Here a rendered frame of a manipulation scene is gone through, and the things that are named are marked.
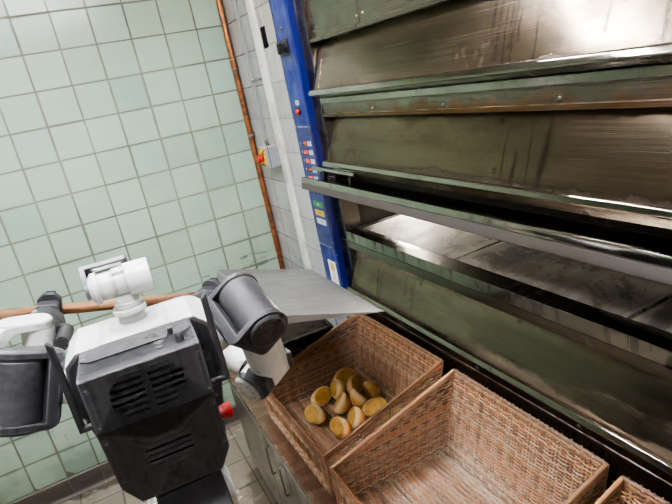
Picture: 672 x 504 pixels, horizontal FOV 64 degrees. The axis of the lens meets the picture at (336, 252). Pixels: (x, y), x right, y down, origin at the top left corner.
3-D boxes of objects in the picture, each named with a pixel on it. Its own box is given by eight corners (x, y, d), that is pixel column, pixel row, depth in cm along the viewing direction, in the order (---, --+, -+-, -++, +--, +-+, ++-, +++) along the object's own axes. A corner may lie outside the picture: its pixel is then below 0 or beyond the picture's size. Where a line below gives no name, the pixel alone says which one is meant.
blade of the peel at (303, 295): (268, 326, 145) (269, 316, 144) (217, 276, 193) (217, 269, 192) (384, 311, 161) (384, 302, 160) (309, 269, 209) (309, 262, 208)
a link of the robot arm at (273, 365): (305, 372, 137) (290, 318, 121) (274, 413, 130) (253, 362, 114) (270, 353, 142) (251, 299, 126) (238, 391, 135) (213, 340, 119)
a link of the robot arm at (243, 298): (290, 341, 117) (279, 301, 107) (254, 363, 114) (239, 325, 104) (264, 308, 124) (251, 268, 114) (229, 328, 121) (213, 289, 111)
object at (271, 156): (275, 164, 266) (270, 143, 263) (283, 165, 257) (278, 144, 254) (261, 167, 263) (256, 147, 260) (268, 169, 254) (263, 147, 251)
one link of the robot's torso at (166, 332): (279, 472, 103) (233, 302, 92) (92, 555, 92) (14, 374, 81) (243, 400, 130) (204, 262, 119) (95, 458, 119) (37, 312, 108)
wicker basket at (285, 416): (370, 366, 231) (359, 308, 222) (457, 430, 182) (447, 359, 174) (266, 414, 212) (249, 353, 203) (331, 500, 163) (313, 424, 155)
